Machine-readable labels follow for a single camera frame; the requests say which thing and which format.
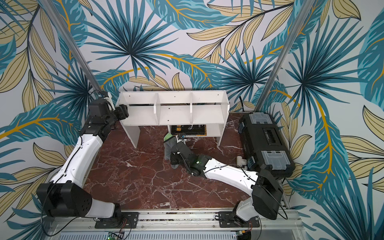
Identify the grey green cleaning cloth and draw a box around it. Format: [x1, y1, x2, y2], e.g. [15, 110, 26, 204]
[164, 133, 179, 169]

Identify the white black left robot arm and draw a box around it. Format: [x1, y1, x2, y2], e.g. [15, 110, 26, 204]
[37, 98, 129, 221]

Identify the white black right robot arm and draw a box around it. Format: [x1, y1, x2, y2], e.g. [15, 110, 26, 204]
[164, 142, 283, 222]

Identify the white wooden bookshelf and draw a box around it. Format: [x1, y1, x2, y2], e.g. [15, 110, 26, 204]
[116, 90, 230, 148]

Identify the black yellow tool tray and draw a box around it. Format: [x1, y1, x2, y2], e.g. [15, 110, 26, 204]
[171, 125, 207, 136]

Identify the white pvc pipe fitting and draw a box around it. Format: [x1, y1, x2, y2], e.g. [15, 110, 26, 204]
[236, 156, 248, 168]

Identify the black plastic toolbox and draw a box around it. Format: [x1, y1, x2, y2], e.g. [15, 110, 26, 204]
[238, 113, 295, 180]

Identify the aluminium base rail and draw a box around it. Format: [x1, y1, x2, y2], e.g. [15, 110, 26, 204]
[48, 208, 309, 240]

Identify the left aluminium frame post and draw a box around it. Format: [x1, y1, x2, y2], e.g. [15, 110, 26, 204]
[40, 0, 102, 91]

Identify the aluminium frame post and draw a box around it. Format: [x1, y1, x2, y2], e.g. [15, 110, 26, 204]
[254, 0, 315, 112]
[40, 0, 102, 91]

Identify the right aluminium frame post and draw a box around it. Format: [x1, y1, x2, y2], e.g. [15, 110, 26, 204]
[254, 0, 315, 112]

